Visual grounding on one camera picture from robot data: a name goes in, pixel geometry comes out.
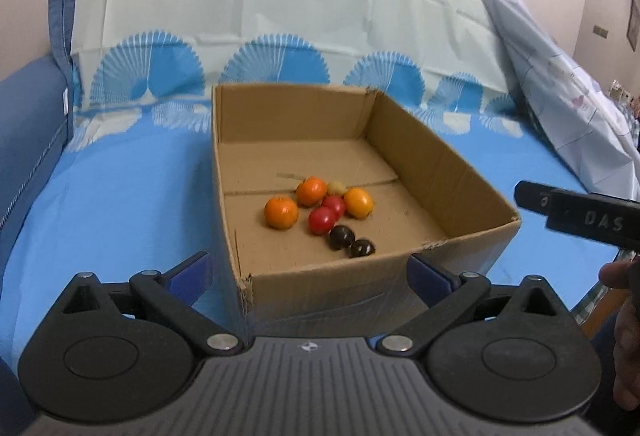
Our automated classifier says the dark cherry with stem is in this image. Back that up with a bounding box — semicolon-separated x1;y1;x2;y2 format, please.
348;238;375;259

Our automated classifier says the dark cherry stemless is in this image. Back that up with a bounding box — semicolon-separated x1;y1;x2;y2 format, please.
328;224;356;251

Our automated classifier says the orange kumquat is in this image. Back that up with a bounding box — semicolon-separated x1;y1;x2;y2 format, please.
343;187;374;219

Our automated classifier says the red cherry tomato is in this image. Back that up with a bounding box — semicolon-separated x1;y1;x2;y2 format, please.
308;207;337;236
322;195;346;221

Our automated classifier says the tan longan fruit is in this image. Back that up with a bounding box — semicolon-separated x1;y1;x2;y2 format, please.
326;181;348;197

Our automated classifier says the orange mandarin with dimple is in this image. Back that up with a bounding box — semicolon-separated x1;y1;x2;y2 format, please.
295;176;328;208

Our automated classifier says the person's right hand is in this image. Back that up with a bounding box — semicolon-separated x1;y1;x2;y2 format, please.
599;259;639;411

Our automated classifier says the pale floral bedsheet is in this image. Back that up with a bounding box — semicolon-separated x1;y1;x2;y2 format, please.
481;0;639;200

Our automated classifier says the brown cardboard box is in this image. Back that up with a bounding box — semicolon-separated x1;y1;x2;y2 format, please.
212;83;521;338

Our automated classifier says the blue fan-pattern sofa cover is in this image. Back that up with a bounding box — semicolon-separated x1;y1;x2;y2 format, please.
1;0;639;367

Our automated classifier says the framed wall picture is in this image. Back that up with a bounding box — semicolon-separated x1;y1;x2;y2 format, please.
626;0;640;52

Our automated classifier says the wall switch plate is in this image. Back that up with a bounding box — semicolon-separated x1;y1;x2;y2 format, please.
593;26;608;39

